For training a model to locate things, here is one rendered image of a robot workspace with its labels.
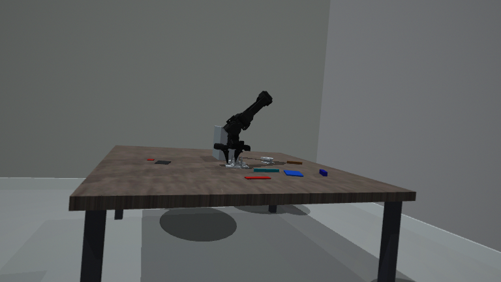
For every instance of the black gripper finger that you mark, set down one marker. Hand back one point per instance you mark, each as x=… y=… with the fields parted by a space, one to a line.
x=236 y=154
x=226 y=155

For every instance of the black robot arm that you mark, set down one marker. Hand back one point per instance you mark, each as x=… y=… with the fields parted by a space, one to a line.
x=243 y=120

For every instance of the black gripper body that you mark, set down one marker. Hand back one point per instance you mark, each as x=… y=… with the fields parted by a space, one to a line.
x=226 y=147

